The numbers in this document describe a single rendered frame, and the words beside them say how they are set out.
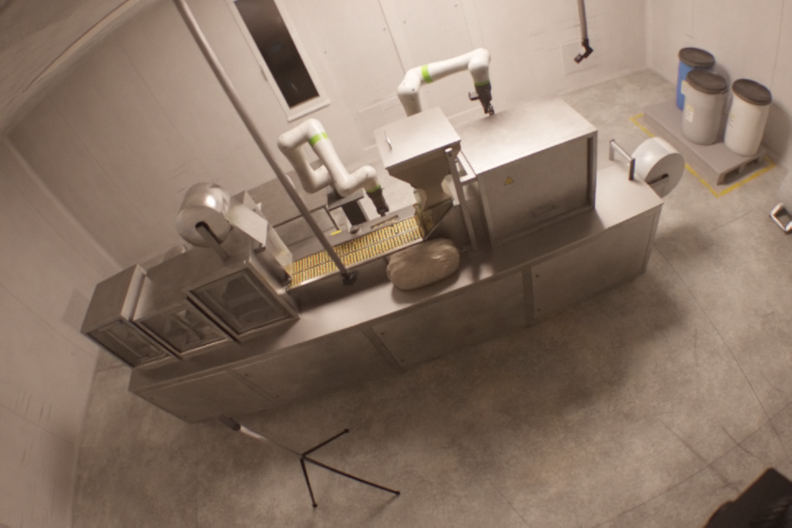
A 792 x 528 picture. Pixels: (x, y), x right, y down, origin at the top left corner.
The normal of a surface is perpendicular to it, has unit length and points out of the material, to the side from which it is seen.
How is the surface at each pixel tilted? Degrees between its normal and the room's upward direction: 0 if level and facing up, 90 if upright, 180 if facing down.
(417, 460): 0
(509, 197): 90
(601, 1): 90
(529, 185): 90
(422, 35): 90
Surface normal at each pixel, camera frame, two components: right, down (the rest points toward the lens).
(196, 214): 0.19, 0.66
